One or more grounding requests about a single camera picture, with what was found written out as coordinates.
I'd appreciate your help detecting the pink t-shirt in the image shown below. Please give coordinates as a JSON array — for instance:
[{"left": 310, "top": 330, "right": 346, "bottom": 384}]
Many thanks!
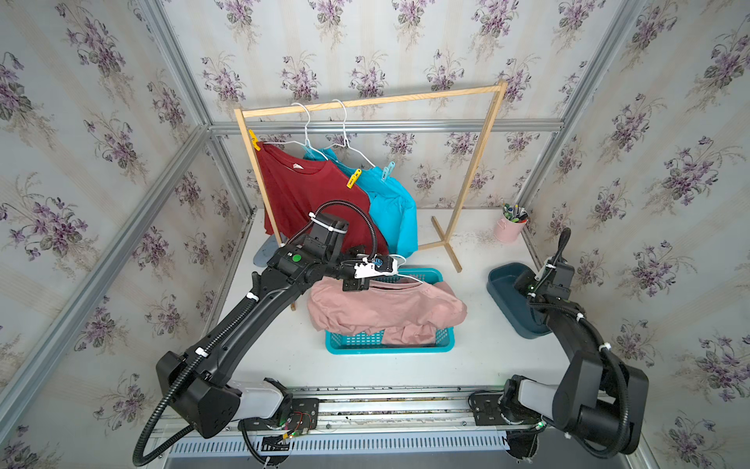
[{"left": 308, "top": 277, "right": 468, "bottom": 346}]

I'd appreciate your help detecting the white wire hanger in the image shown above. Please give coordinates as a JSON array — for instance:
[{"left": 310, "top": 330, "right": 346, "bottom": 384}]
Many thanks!
[{"left": 375, "top": 255, "right": 443, "bottom": 285}]

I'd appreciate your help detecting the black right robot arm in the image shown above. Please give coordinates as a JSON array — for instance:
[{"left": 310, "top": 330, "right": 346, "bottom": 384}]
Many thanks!
[{"left": 467, "top": 228, "right": 650, "bottom": 459}]

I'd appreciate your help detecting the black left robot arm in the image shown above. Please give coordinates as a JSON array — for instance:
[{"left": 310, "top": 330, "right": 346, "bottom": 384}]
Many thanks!
[{"left": 132, "top": 200, "right": 378, "bottom": 467}]

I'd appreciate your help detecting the white hanger under turquoise shirt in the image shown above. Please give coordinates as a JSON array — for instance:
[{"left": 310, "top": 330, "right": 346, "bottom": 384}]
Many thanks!
[{"left": 326, "top": 99, "right": 376, "bottom": 168}]

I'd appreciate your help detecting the white hanger under red shirt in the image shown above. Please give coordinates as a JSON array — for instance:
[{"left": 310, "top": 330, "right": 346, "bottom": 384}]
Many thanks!
[{"left": 257, "top": 102, "right": 330, "bottom": 162}]

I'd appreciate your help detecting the teal plastic laundry basket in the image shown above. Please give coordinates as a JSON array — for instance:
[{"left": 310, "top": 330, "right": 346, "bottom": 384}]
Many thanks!
[{"left": 324, "top": 267, "right": 456, "bottom": 356}]

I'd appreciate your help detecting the turquoise t-shirt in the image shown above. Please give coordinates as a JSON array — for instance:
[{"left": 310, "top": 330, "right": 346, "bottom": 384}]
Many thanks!
[{"left": 301, "top": 149, "right": 418, "bottom": 257}]

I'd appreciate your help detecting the grey blue sponge pad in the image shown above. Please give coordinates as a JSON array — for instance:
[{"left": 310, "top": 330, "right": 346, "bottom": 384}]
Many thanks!
[{"left": 253, "top": 236, "right": 285, "bottom": 269}]

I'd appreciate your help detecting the yellow clothespin right on red shirt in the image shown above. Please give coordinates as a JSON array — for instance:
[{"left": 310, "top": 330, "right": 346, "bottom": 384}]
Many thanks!
[{"left": 347, "top": 169, "right": 363, "bottom": 189}]

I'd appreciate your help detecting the yellow clothespin on red shirt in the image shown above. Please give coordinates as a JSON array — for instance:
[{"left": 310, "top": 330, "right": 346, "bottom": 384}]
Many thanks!
[
  {"left": 347, "top": 169, "right": 363, "bottom": 189},
  {"left": 247, "top": 129, "right": 261, "bottom": 152}
]

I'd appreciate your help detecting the dark red t-shirt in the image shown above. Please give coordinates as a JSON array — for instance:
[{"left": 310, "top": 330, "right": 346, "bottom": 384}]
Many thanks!
[{"left": 256, "top": 144, "right": 370, "bottom": 238}]

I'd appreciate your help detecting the light blue clothespin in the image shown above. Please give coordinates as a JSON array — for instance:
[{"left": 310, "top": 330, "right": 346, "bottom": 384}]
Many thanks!
[{"left": 381, "top": 161, "right": 396, "bottom": 182}]

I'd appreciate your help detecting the yellow clothespin left on red shirt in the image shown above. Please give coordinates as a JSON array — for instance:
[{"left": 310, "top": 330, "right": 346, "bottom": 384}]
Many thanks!
[{"left": 247, "top": 129, "right": 261, "bottom": 152}]

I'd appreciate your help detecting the pink metal pen bucket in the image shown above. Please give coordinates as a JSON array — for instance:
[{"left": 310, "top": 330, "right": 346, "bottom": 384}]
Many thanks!
[{"left": 494, "top": 204, "right": 529, "bottom": 243}]

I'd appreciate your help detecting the dark teal plastic tub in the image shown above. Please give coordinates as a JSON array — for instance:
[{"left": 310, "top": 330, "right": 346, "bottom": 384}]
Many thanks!
[{"left": 486, "top": 263, "right": 551, "bottom": 339}]

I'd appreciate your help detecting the wooden clothes rack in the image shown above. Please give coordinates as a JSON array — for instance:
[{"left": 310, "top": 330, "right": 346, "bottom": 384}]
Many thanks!
[{"left": 232, "top": 80, "right": 510, "bottom": 312}]

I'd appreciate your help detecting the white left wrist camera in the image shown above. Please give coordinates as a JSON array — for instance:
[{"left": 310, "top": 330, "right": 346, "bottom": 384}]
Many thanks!
[{"left": 354, "top": 255, "right": 398, "bottom": 279}]

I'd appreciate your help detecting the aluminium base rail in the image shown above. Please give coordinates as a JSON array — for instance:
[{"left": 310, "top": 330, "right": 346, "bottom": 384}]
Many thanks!
[{"left": 151, "top": 383, "right": 587, "bottom": 458}]

